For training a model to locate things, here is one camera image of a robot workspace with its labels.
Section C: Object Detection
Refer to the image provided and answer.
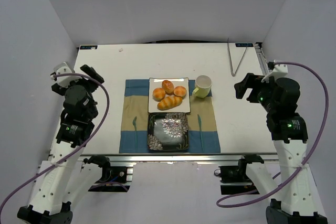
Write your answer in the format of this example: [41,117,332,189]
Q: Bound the metal serving tongs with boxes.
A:
[227,37,249,77]

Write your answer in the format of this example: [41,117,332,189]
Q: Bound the round bread roll top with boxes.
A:
[161,80,174,95]

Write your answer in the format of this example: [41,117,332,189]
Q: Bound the round bread roll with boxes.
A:
[173,86,187,98]
[152,88,166,101]
[161,80,174,95]

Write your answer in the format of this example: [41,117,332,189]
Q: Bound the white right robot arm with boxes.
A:
[234,73,328,223]

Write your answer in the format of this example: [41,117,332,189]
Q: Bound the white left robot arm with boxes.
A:
[17,63,104,223]

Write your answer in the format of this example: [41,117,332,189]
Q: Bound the round bread roll right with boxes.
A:
[173,86,187,98]

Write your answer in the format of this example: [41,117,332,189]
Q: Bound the long striped bread loaf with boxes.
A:
[157,96,183,110]

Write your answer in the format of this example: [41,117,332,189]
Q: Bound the round bread roll left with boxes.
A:
[152,88,166,101]

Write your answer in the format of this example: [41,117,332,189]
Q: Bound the pale yellow mug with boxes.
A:
[192,75,212,98]

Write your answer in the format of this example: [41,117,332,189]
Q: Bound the green plastic knife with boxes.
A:
[197,114,204,152]

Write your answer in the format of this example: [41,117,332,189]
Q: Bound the blue and beige placemat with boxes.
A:
[119,79,221,153]

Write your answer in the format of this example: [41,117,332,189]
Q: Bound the white square plate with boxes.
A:
[148,78,191,113]

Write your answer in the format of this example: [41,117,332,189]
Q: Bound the green plastic fork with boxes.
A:
[132,116,138,149]

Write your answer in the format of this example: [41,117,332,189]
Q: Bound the black floral square plate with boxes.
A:
[147,112,190,152]

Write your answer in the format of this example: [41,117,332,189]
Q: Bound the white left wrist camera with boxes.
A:
[50,62,76,88]

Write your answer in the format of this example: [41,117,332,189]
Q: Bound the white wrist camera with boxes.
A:
[50,62,76,88]
[261,61,288,83]

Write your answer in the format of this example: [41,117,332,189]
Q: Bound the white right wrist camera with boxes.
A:
[261,61,288,83]

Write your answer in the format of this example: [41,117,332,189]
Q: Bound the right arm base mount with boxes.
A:
[213,154,265,196]

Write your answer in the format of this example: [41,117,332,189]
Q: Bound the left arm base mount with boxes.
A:
[82,155,132,193]

